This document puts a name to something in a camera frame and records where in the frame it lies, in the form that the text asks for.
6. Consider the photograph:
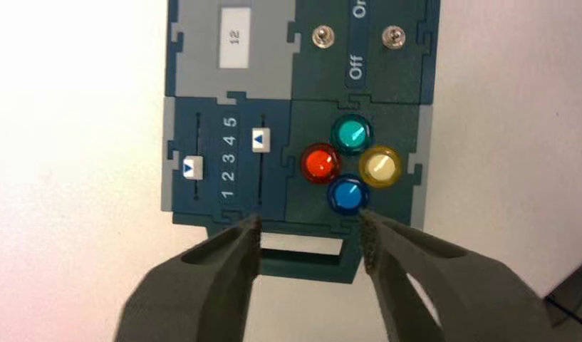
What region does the red round push button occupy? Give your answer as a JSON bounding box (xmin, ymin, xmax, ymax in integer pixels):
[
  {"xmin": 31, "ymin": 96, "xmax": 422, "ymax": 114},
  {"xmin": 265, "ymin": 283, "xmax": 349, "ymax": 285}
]
[{"xmin": 299, "ymin": 142, "xmax": 343, "ymax": 185}]

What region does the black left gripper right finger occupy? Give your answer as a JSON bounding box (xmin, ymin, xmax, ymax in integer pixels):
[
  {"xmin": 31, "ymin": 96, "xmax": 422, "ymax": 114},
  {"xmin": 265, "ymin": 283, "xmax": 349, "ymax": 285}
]
[{"xmin": 358, "ymin": 209, "xmax": 557, "ymax": 342}]

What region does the dark teal grey control box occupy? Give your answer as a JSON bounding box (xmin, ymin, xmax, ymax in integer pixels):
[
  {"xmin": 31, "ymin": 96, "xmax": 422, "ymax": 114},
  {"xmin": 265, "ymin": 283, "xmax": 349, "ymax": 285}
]
[{"xmin": 160, "ymin": 0, "xmax": 442, "ymax": 285}]

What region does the white number display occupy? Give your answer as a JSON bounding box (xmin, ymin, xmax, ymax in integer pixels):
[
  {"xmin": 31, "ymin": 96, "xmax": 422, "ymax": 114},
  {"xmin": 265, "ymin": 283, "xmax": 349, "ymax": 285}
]
[{"xmin": 218, "ymin": 6, "xmax": 252, "ymax": 70}]

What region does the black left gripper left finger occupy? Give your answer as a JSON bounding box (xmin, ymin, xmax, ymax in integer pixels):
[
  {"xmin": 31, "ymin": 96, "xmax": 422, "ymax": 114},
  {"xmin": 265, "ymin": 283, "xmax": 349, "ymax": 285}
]
[{"xmin": 113, "ymin": 214, "xmax": 264, "ymax": 342}]

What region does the green round push button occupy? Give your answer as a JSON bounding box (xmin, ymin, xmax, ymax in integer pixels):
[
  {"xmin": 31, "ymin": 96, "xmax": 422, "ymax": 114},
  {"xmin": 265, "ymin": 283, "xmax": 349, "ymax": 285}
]
[{"xmin": 328, "ymin": 113, "xmax": 375, "ymax": 156}]

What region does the yellow round push button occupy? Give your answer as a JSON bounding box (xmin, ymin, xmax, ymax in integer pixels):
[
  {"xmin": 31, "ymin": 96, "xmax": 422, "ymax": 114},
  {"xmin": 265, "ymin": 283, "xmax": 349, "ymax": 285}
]
[{"xmin": 358, "ymin": 145, "xmax": 403, "ymax": 190}]

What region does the blue round push button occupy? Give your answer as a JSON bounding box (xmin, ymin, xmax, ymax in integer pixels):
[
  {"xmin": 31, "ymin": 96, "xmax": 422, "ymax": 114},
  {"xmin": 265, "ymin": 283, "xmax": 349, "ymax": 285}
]
[{"xmin": 326, "ymin": 173, "xmax": 371, "ymax": 217}]

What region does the white slider knob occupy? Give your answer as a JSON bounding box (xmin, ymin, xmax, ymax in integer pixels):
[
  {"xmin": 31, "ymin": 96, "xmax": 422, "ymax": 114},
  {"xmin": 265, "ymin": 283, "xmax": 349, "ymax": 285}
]
[
  {"xmin": 182, "ymin": 155, "xmax": 204, "ymax": 181},
  {"xmin": 251, "ymin": 127, "xmax": 272, "ymax": 154}
]

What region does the metal toggle switch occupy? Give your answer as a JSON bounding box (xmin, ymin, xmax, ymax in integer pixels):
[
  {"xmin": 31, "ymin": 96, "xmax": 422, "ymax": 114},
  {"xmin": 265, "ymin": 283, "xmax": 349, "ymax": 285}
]
[
  {"xmin": 311, "ymin": 25, "xmax": 336, "ymax": 50},
  {"xmin": 381, "ymin": 25, "xmax": 407, "ymax": 50}
]

